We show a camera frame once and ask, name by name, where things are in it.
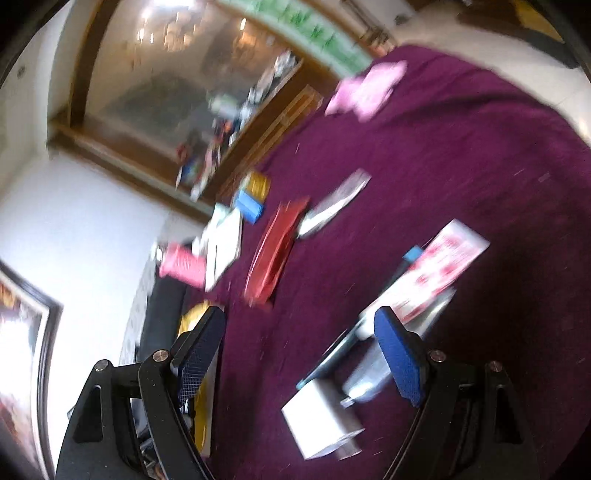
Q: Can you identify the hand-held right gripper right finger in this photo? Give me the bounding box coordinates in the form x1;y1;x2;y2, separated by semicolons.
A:
373;305;539;480

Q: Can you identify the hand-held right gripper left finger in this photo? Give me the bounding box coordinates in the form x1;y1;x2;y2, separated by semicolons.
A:
55;305;227;480

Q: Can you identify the white tray with yellow edge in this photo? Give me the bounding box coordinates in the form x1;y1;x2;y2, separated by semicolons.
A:
178;301;227;457

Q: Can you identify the black padded chair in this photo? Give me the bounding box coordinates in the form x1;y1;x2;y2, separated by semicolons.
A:
134;277;188;370

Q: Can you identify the long black bar with blue ends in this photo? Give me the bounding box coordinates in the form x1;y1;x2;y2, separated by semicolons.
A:
296;247;423;391

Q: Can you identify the pink cup with clear lid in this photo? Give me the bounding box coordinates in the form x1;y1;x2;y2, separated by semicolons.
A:
159;244;207;289

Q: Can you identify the white packet with pink print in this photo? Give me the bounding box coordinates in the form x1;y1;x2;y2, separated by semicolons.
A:
381;219;490;324

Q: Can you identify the white box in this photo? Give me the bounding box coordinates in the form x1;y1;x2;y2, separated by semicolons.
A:
281;377;365;460

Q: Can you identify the red plastic packet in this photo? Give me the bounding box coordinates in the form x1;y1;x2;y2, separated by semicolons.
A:
244;198;311;308

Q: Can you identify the small blue box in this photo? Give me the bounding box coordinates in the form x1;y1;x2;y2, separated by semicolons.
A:
233;189;265;225

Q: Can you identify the silver foil packet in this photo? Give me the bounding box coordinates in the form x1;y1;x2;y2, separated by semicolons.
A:
295;168;372;241

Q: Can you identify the yellow tape roll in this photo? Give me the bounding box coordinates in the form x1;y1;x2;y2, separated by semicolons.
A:
242;171;272;204

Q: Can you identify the pile of assorted small clutter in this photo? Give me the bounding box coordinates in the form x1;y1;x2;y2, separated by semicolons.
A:
175;51;305;201

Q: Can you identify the wooden cabinet with mirror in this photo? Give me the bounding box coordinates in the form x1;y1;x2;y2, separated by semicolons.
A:
48;0;324;217

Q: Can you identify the pink cloth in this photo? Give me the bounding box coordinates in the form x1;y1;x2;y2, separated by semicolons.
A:
324;61;408;121

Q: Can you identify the dark framed wall picture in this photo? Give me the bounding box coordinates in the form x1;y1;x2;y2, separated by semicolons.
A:
0;261;63;480

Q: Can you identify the green printed wall poster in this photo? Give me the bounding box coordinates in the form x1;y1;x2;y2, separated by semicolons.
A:
217;0;370;77

